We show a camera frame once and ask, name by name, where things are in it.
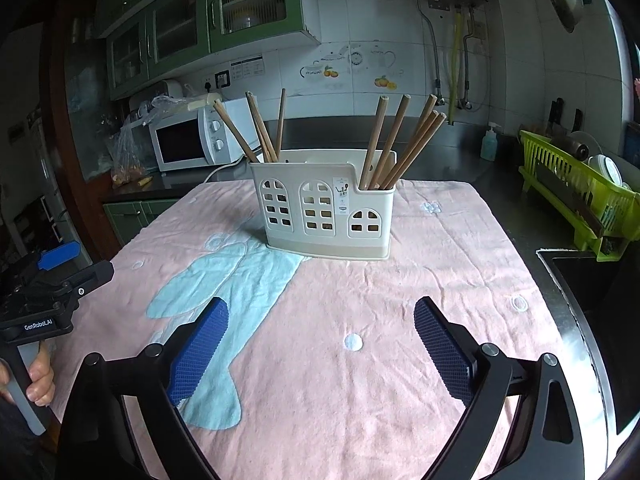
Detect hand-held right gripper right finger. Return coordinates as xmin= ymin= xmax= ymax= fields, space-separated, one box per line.
xmin=414 ymin=296 xmax=593 ymax=480

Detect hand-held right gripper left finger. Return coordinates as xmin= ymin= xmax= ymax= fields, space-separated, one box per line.
xmin=54 ymin=296 xmax=231 ymax=480

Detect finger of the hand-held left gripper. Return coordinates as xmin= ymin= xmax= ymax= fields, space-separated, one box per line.
xmin=37 ymin=241 xmax=81 ymax=271
xmin=59 ymin=261 xmax=115 ymax=303

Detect cream plastic utensil holder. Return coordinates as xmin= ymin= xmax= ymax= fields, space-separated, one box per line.
xmin=248 ymin=149 xmax=397 ymax=261

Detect group of wooden chopsticks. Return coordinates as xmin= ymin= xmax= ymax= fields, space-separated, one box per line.
xmin=213 ymin=88 xmax=447 ymax=192

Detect person's left hand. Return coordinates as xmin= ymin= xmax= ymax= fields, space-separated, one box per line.
xmin=0 ymin=346 xmax=56 ymax=406

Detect white refrigerator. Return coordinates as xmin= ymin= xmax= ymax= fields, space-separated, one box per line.
xmin=7 ymin=110 xmax=81 ymax=256

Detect green base cabinet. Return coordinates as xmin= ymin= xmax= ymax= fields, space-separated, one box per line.
xmin=102 ymin=199 xmax=176 ymax=248

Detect pink printed towel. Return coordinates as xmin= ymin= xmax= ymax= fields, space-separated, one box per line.
xmin=50 ymin=177 xmax=608 ymax=480

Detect clear plastic bag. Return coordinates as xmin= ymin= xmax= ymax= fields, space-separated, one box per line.
xmin=107 ymin=94 xmax=193 ymax=188

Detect white microwave oven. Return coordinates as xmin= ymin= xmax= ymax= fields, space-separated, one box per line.
xmin=148 ymin=100 xmax=261 ymax=173

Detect steel kitchen sink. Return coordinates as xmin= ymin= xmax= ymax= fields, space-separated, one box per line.
xmin=536 ymin=247 xmax=640 ymax=436

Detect clear soap bottle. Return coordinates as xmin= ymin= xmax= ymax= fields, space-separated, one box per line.
xmin=480 ymin=122 xmax=501 ymax=162

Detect green dish rack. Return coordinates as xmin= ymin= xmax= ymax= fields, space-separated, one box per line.
xmin=517 ymin=129 xmax=640 ymax=262

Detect white plates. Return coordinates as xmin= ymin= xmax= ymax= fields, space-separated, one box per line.
xmin=587 ymin=154 xmax=626 ymax=188

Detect white power cable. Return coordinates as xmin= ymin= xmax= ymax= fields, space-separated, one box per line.
xmin=204 ymin=155 xmax=251 ymax=183

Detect paper wall notice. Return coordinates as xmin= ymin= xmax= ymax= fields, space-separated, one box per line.
xmin=230 ymin=55 xmax=265 ymax=81

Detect green wall cabinet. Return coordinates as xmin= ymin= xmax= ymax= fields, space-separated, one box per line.
xmin=97 ymin=0 xmax=323 ymax=101

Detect grey flexible hose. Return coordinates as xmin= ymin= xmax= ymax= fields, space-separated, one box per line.
xmin=417 ymin=0 xmax=443 ymax=106

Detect yellow gas hose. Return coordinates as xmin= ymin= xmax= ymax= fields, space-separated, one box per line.
xmin=447 ymin=7 xmax=463 ymax=126

